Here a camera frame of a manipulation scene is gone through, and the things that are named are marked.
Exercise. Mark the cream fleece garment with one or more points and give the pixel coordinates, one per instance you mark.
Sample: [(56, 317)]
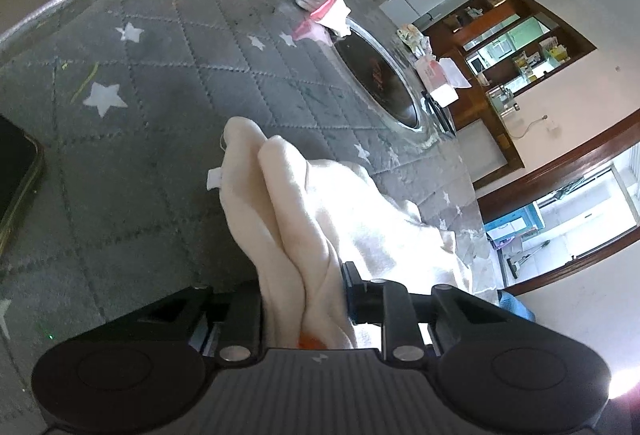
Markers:
[(310, 215)]

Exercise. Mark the pink tissue box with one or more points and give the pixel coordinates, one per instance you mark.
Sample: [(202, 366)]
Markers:
[(435, 70)]

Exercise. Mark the wooden door frame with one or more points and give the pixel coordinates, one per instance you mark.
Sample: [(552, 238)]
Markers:
[(565, 195)]

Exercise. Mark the blue cloth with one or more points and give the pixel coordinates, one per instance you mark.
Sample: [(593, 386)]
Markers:
[(515, 307)]

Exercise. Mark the mop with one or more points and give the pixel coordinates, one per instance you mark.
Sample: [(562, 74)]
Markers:
[(525, 257)]

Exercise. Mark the blue and white box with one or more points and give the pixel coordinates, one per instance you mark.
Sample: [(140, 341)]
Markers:
[(515, 227)]

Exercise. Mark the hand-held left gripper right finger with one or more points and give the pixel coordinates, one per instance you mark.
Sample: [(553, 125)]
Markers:
[(352, 297)]

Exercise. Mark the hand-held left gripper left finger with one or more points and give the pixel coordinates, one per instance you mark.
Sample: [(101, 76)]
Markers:
[(240, 315)]

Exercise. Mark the snack packets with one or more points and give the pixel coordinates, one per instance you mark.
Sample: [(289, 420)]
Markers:
[(412, 37)]

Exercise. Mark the wooden display cabinet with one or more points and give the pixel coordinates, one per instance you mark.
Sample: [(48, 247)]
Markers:
[(505, 60)]

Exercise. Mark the round hotpot recess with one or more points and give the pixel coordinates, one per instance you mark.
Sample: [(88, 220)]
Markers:
[(380, 75)]

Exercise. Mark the black phone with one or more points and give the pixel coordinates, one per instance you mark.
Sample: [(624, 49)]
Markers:
[(15, 180)]

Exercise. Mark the pink and white small clothes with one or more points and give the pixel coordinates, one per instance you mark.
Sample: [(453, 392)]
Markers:
[(322, 7)]

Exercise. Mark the grey star quilted tablecloth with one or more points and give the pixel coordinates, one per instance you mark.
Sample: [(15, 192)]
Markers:
[(165, 140)]

